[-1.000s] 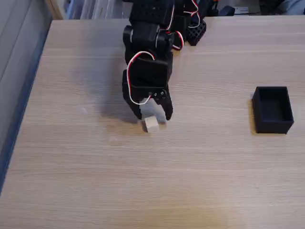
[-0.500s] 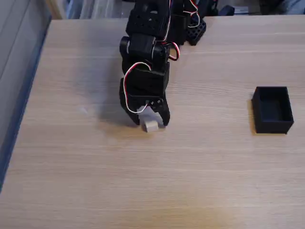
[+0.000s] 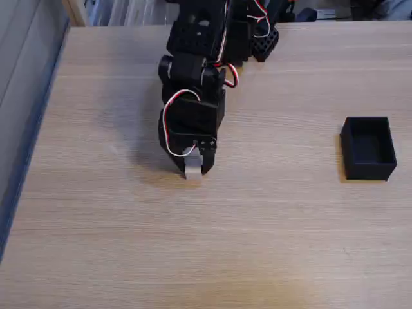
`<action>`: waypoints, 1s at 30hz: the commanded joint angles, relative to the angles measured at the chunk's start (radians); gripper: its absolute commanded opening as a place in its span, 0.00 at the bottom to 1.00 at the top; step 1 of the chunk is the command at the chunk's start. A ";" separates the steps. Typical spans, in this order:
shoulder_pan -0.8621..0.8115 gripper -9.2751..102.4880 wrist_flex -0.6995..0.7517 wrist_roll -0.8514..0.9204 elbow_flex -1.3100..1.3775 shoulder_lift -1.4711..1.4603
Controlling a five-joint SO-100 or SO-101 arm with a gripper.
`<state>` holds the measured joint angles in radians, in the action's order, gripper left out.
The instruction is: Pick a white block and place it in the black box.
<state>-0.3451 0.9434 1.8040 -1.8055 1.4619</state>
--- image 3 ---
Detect red white arm cable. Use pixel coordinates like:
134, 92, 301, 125
217, 0, 272, 89

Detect black open box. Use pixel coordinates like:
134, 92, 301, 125
340, 116, 398, 181

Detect dark blue object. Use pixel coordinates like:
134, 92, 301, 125
295, 8, 318, 23

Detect red white gripper cable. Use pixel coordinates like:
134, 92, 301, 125
162, 89, 202, 158

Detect white block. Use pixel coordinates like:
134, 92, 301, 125
182, 146, 204, 181

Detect wooden board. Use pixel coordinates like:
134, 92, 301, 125
61, 0, 88, 27

